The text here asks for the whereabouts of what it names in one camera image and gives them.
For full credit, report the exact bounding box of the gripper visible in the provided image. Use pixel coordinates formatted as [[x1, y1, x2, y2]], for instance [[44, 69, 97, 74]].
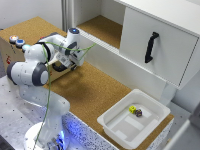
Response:
[[55, 48, 86, 71]]

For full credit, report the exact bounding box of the wooden drawer box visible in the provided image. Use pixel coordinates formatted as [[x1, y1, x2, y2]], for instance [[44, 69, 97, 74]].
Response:
[[0, 16, 82, 85]]

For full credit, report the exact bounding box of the white cabinet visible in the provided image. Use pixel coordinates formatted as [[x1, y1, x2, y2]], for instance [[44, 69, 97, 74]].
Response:
[[64, 0, 200, 107]]

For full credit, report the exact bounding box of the green button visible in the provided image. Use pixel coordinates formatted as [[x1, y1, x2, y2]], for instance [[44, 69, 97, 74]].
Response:
[[21, 44, 32, 53]]

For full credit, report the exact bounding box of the blue button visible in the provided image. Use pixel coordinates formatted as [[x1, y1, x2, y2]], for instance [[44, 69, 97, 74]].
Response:
[[15, 38, 26, 48]]

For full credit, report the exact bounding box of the red button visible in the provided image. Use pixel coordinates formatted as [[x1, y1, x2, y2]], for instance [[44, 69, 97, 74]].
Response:
[[8, 34, 19, 44]]

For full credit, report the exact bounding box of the yellow block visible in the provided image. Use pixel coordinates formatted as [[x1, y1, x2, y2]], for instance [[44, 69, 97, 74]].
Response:
[[128, 105, 137, 114]]

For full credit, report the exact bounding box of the purple block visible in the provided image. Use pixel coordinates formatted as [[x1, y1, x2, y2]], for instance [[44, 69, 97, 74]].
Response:
[[134, 108, 144, 118]]

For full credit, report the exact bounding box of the white plastic box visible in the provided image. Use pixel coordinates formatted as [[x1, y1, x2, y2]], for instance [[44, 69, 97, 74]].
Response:
[[96, 88, 172, 150]]

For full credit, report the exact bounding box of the white sliding door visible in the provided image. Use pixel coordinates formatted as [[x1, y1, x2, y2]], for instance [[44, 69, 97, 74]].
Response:
[[118, 6, 200, 89]]

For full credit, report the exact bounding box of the black drawer handle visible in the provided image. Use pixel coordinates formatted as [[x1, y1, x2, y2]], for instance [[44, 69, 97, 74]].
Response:
[[51, 62, 70, 73]]

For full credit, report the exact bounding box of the green cable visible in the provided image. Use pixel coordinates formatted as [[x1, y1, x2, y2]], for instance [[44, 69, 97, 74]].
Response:
[[32, 41, 98, 150]]

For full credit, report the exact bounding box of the black door handle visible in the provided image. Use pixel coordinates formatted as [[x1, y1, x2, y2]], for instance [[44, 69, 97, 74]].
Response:
[[144, 31, 160, 64]]

